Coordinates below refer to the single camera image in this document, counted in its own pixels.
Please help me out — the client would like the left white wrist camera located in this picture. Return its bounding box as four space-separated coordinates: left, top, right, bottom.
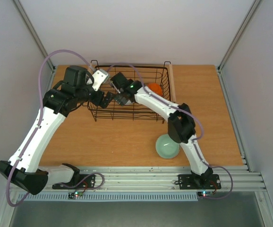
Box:
92 69 110 91

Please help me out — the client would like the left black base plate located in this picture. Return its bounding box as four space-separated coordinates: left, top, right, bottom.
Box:
52 174 96 190

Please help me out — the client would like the pale green bowl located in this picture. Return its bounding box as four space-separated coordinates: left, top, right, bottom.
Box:
155 134 179 159

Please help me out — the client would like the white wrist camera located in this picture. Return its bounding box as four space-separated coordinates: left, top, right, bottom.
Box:
109 80 121 93
92 69 110 91

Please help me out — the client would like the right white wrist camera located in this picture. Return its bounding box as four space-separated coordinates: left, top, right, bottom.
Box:
109 80 121 93

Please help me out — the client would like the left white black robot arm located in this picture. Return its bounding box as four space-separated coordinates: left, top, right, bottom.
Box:
0 66 111 195

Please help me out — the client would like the grey slotted cable duct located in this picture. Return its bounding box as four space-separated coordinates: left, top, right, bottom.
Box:
25 192 198 202

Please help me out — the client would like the right circuit board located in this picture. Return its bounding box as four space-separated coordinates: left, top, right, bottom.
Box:
197 191 214 197

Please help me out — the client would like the black wire dish rack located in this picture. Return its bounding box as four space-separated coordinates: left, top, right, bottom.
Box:
85 61 175 123

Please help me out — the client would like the white bowl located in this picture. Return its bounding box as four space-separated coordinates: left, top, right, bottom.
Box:
124 100 135 105

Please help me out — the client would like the orange bowl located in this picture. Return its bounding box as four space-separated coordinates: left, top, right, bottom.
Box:
147 83 163 96

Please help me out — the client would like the circuit board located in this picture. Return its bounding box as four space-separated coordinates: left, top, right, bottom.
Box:
197 191 214 197
68 192 84 200

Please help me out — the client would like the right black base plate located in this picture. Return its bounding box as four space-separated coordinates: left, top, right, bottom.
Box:
176 174 222 190

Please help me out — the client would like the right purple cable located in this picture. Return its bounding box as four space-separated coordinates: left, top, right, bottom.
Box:
105 62 234 201

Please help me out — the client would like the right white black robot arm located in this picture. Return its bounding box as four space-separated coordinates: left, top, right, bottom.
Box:
111 73 213 188

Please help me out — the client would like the purple cable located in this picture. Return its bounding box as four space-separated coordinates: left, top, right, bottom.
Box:
105 62 234 201
5 49 104 208

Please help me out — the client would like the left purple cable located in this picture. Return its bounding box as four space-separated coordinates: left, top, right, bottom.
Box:
5 49 104 208

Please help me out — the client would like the left circuit board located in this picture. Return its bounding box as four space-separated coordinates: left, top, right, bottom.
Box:
68 192 84 200

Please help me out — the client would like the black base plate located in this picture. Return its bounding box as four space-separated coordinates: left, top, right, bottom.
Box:
176 174 222 190
52 174 96 190

